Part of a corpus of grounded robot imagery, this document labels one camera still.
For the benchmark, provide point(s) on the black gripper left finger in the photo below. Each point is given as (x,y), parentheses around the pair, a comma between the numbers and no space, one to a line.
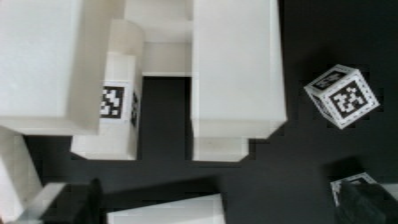
(68,204)

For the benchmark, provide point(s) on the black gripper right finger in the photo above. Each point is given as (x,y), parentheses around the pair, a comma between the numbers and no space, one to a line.
(368,205)

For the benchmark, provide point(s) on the white chair leg with tag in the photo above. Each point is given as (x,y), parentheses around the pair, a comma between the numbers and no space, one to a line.
(112,144)

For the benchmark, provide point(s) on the white chair leg block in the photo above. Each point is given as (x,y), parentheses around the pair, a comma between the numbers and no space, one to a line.
(219,149)

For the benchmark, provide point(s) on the white chair back frame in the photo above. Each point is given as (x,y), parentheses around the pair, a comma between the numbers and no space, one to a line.
(54,48)

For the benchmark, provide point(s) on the white tagged leg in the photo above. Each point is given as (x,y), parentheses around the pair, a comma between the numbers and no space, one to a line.
(356,185)
(341,95)

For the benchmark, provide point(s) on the white chair seat part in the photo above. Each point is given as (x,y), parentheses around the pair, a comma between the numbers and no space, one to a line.
(162,16)

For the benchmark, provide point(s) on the white U-shaped boundary frame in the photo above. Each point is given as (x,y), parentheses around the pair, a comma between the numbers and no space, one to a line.
(194,211)

